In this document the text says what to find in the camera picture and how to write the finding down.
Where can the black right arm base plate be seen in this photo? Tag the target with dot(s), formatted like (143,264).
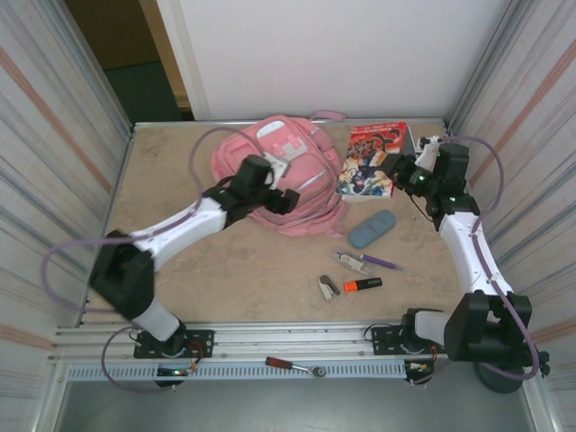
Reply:
(382,342)

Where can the grey-blue pencil case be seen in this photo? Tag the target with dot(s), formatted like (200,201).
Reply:
(371,229)

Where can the corrugated side panel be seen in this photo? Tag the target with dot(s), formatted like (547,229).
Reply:
(540,135)
(45,180)

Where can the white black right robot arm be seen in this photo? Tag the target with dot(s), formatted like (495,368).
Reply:
(468,252)

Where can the orange black highlighter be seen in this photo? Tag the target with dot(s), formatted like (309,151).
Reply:
(364,283)

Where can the aluminium front rail frame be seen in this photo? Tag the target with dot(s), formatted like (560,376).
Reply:
(292,337)

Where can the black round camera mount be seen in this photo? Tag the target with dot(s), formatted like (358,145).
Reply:
(499,382)

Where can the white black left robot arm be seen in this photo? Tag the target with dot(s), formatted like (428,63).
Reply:
(180,229)

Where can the aluminium back rail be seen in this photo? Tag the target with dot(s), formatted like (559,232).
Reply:
(180,123)

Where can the red comic book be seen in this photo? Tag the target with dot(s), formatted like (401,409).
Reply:
(364,166)

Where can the clear plastic small case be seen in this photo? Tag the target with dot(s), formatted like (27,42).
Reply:
(351,262)

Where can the small grey stapler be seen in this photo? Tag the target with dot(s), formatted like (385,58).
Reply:
(327,288)

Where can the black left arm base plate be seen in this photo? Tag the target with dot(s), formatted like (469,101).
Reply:
(202,342)

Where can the pink student backpack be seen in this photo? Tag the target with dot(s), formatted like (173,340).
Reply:
(234,153)

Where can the purple pen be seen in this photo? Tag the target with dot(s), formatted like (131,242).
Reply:
(378,261)

